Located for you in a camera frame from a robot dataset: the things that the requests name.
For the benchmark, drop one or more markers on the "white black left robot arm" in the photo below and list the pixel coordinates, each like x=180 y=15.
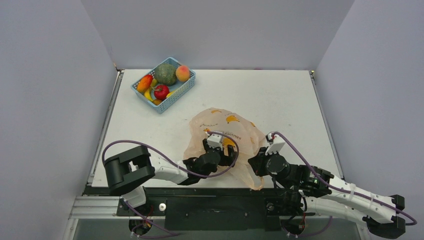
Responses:
x=126 y=172

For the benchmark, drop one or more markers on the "red fake tomato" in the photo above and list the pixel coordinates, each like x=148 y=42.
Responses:
x=161 y=91

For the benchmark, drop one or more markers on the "orange translucent plastic bag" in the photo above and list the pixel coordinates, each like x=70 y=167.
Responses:
x=246 y=135

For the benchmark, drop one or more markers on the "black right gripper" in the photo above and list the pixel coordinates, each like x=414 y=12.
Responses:
x=255 y=158

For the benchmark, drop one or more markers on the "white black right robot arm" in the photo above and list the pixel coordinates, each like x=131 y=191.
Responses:
x=301 y=189

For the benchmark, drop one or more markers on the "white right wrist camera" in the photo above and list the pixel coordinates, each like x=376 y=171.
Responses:
x=275 y=143

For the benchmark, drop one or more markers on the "orange fake mango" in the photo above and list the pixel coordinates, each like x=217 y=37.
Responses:
x=144 y=84

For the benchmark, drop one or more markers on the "fake peach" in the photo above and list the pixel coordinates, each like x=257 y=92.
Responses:
x=183 y=73

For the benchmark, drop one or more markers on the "thin yellow chili pepper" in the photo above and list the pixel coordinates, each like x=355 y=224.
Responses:
x=170 y=94

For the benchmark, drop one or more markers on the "brown fake kiwi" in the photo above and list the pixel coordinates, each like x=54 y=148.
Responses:
x=157 y=102

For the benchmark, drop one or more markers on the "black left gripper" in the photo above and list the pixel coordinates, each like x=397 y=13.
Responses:
x=225 y=160

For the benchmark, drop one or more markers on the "green netted melon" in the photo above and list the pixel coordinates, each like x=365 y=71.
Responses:
x=165 y=74

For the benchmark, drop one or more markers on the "yellow fake banana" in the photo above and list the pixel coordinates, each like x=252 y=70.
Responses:
x=147 y=94

